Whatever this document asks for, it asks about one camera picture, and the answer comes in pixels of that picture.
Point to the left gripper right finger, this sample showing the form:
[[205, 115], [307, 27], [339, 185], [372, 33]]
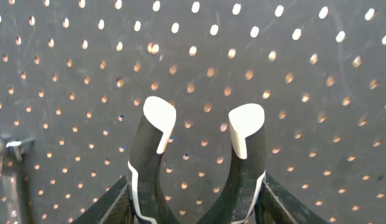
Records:
[[283, 207]]

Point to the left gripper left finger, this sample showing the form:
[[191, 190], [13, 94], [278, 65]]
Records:
[[110, 205]]

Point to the black and white pliers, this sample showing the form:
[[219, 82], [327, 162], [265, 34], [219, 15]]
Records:
[[149, 174]]

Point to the black pegboard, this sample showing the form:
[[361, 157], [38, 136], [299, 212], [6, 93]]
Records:
[[211, 62]]

